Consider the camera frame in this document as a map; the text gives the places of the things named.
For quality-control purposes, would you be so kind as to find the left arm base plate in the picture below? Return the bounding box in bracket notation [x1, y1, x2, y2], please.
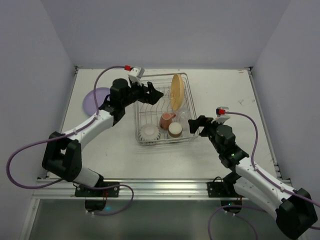
[74, 181, 120, 198]

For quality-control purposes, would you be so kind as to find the clear glass tumbler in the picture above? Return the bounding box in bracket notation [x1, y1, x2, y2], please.
[177, 107, 191, 125]

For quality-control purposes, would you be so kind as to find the yellow plate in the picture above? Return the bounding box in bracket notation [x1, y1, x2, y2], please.
[170, 73, 185, 111]

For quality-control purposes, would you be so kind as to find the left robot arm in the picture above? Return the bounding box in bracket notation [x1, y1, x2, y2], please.
[42, 78, 164, 189]

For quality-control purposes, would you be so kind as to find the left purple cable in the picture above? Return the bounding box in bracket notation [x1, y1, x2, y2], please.
[6, 65, 135, 217]

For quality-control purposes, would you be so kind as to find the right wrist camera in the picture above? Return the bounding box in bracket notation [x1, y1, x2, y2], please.
[211, 106, 231, 124]

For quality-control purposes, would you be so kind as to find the white brown cup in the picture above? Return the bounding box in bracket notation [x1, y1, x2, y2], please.
[168, 122, 183, 139]

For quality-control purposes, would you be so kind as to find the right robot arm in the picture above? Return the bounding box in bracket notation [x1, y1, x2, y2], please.
[188, 112, 318, 240]

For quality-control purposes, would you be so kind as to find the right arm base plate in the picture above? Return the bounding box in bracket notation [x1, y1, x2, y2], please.
[206, 181, 239, 198]

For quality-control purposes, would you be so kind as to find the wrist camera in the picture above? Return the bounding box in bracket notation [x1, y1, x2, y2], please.
[128, 67, 145, 86]
[211, 106, 231, 124]

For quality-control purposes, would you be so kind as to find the purple plate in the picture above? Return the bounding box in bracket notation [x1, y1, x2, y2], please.
[82, 87, 110, 117]

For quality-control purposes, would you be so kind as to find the aluminium mounting rail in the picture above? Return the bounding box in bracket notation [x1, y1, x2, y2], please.
[31, 177, 296, 201]

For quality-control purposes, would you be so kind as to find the pink mug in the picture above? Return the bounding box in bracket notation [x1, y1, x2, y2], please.
[159, 112, 176, 130]

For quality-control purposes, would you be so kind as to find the white striped bowl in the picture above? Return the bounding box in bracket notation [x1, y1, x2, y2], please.
[138, 123, 161, 142]

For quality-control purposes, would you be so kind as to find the wire dish rack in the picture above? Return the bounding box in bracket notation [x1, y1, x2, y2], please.
[133, 72, 199, 146]

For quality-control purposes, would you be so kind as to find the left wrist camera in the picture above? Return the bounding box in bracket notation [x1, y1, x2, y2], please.
[128, 67, 145, 86]

